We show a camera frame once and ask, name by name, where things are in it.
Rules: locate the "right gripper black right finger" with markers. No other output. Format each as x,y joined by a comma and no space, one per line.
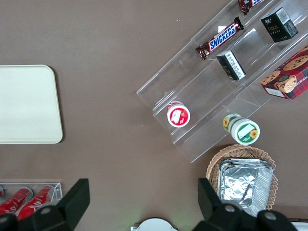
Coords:
211,207

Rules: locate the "clear acrylic stepped shelf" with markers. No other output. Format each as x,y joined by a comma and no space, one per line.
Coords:
192,79

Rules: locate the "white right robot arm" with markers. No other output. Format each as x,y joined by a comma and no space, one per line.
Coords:
155,225

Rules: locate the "red strawberry yogurt cup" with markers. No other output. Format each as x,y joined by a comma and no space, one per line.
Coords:
178,115

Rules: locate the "clear acrylic bottle rack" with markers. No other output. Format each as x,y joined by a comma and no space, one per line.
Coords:
56,190

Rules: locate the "aluminium foil container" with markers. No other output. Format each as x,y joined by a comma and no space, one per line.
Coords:
240,185
245,160

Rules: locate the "red plaid cookie box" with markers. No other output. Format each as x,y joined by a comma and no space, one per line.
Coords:
288,74

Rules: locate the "green sunflower yogurt cup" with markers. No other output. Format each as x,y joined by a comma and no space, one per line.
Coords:
244,131

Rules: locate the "white snack bin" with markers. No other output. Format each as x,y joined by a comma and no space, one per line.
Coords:
302,227

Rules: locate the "small black carton box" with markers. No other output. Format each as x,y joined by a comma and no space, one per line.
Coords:
231,66
276,26

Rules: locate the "Snickers chocolate bar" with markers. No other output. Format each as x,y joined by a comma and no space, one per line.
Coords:
222,37
247,4

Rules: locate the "red cola bottle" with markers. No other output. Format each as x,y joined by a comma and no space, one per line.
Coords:
36,199
14,201

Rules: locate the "cream rectangular plastic tray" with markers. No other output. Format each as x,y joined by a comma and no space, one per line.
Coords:
26,103

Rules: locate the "light woven wicker basket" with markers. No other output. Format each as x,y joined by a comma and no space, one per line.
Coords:
237,150

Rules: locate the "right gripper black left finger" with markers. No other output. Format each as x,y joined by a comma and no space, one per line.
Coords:
72,202

